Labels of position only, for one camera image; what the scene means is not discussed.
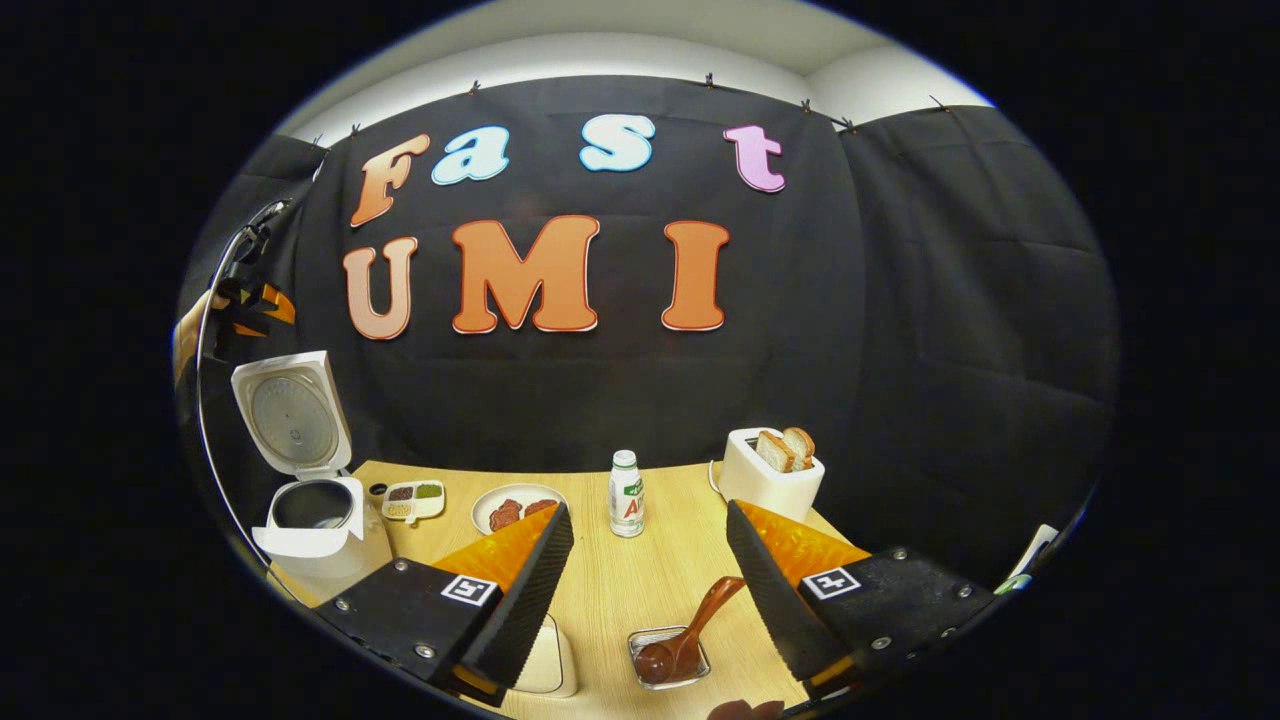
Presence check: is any brown wooden spoon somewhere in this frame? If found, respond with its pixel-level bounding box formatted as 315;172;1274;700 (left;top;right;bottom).
635;575;747;686

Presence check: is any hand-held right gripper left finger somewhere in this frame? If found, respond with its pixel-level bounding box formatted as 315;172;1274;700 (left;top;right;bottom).
315;500;576;709

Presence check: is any clear rice box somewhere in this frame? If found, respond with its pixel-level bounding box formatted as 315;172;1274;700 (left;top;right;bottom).
510;612;579;699

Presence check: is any metal wire chopstick holder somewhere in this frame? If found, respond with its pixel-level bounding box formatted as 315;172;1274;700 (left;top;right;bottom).
627;625;713;692

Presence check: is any thin grey cable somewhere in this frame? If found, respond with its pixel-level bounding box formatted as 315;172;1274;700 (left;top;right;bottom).
195;198;301;601

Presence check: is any cream round plate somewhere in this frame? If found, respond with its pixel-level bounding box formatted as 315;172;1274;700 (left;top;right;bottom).
470;483;569;537

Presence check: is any black backdrop cloth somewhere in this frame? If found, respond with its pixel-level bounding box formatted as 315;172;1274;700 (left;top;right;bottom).
175;75;1121;591

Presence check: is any white divided grain tray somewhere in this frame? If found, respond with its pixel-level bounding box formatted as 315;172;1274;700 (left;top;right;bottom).
381;480;447;525

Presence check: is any white and green box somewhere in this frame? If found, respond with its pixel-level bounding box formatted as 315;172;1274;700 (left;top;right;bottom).
995;523;1061;596

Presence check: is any white toaster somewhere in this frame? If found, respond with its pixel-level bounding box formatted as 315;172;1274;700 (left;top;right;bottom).
717;427;826;524

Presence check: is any white rice cooker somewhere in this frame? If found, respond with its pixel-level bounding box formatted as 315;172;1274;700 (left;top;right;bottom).
230;350;393;581

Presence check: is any white drink bottle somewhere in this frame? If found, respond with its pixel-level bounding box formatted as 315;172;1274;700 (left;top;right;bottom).
608;449;646;539

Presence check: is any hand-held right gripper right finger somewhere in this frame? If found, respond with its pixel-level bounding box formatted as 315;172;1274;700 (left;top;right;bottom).
725;498;1001;701

